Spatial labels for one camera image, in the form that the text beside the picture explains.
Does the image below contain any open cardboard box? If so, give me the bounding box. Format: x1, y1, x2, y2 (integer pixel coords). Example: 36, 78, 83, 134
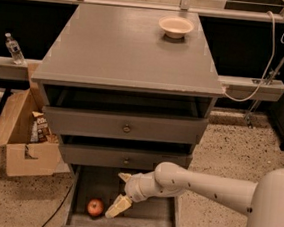
0, 60, 81, 183

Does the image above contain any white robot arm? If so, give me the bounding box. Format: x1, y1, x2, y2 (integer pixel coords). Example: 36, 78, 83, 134
105, 162, 284, 227

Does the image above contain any white hanging cable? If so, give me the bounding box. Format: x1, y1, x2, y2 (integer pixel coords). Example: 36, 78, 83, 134
223, 7, 284, 107

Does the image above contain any brown snack package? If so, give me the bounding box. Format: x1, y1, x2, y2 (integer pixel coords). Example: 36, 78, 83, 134
30, 111, 51, 143

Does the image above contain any grey middle drawer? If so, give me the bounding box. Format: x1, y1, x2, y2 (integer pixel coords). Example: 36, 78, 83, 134
59, 134, 195, 170

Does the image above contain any grey top drawer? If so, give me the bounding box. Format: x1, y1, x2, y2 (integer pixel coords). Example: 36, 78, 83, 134
44, 106, 208, 144

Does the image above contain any grey wooden drawer cabinet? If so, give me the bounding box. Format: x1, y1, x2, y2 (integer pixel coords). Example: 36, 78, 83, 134
26, 0, 232, 151

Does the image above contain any white bowl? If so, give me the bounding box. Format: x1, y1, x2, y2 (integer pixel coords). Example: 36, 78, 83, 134
159, 16, 195, 39

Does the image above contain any red apple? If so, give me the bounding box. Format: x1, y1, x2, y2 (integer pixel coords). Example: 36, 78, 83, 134
87, 198, 104, 217

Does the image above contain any black floor cable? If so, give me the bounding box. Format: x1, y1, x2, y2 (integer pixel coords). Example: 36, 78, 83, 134
36, 180, 74, 227

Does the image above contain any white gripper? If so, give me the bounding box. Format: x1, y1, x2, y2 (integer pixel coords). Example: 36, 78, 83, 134
105, 172, 158, 218

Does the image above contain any metal stand pole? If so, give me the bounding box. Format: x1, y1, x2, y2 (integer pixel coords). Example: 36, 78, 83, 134
244, 56, 284, 129

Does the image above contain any grey open bottom drawer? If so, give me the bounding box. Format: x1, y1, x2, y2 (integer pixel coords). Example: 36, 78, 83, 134
62, 165, 180, 227

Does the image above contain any clear plastic water bottle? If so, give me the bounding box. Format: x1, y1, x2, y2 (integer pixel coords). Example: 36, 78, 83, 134
5, 32, 25, 65

